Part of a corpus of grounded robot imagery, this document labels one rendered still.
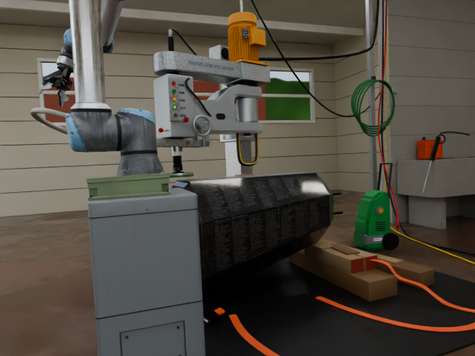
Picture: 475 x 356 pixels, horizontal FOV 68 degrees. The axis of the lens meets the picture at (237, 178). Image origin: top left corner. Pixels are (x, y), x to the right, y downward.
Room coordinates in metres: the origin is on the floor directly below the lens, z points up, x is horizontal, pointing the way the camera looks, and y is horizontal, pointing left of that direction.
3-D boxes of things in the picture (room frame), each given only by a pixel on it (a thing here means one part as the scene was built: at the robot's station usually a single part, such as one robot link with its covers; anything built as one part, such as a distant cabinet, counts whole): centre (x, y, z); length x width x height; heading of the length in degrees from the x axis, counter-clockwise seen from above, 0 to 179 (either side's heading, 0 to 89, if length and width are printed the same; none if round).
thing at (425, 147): (4.86, -2.70, 1.00); 0.50 x 0.22 x 0.33; 108
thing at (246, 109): (2.91, -0.09, 1.36); 0.19 x 0.19 x 0.20
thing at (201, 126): (2.48, 0.25, 1.22); 0.15 x 0.10 x 0.15; 129
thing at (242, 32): (2.90, -0.11, 1.92); 0.31 x 0.28 x 0.40; 39
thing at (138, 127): (1.50, 0.42, 1.11); 0.17 x 0.15 x 0.18; 119
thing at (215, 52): (3.51, 0.12, 2.00); 0.20 x 0.18 x 0.15; 22
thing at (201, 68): (2.72, 0.14, 1.63); 0.96 x 0.25 x 0.17; 129
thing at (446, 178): (4.70, -2.88, 0.43); 1.30 x 0.62 x 0.86; 108
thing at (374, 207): (3.64, -1.39, 0.43); 0.35 x 0.35 x 0.87; 7
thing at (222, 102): (2.73, 0.10, 1.32); 0.74 x 0.23 x 0.49; 129
